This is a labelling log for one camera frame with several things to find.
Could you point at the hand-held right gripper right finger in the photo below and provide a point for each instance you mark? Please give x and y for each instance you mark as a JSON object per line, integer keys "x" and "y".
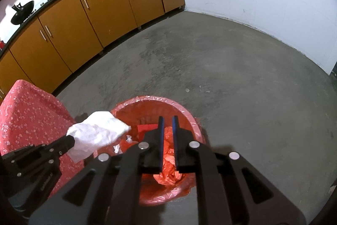
{"x": 175, "y": 140}

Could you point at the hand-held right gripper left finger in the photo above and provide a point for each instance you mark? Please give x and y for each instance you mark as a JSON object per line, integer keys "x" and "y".
{"x": 161, "y": 140}

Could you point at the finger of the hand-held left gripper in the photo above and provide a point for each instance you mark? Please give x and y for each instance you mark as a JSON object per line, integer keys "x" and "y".
{"x": 52, "y": 146}
{"x": 58, "y": 161}

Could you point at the white wrapper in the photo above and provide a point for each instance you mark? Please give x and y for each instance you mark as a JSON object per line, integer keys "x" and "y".
{"x": 129, "y": 138}

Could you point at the red plastic bin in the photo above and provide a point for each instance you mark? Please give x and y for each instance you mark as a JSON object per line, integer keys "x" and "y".
{"x": 158, "y": 106}

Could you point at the red floral tablecloth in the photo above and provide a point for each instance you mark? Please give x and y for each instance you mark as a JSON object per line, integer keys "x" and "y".
{"x": 26, "y": 114}

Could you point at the red bottle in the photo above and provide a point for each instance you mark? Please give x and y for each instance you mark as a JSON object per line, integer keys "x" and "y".
{"x": 2, "y": 45}

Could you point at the orange lower kitchen cabinets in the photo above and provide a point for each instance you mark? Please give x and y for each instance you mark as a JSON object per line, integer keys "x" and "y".
{"x": 65, "y": 30}

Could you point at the black kitchen countertop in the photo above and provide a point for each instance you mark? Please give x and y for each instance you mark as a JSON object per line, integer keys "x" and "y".
{"x": 58, "y": 0}

